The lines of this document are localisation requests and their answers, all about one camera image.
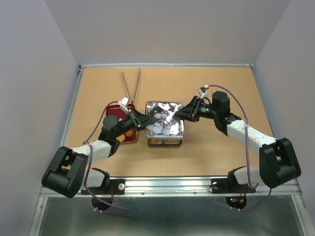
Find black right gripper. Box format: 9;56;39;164
175;96;219;122

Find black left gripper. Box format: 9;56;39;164
113;107;158;139

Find orange fish cookie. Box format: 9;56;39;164
150;139;158;145

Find gold tin lid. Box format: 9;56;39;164
146;101;185;140

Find metal tongs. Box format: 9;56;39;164
122;67;141;104

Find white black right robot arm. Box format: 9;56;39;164
175;91;301;192

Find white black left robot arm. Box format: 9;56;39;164
41;108;158;198

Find small round tan cookie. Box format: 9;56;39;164
125;130;133;137

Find red rectangular tray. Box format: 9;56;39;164
106;105;138;144

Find gold square tin box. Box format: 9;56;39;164
147;139;182;148

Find large round tan cookie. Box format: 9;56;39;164
117;135;125;142

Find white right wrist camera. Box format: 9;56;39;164
198;85;210;99

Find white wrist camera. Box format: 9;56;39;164
198;85;210;99
118;97;134;113

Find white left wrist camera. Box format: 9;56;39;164
118;97;134;113

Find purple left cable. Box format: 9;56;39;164
82;100;130;214

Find purple cable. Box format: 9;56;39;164
82;100;130;214
209;85;272;212

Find aluminium front rail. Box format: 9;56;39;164
39;176;302;198

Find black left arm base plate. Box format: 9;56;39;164
88;178;126;195

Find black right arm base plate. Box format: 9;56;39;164
209;177;256;194

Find aluminium table edge rail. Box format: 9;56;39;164
79;63;254;71

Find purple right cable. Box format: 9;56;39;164
209;85;272;212

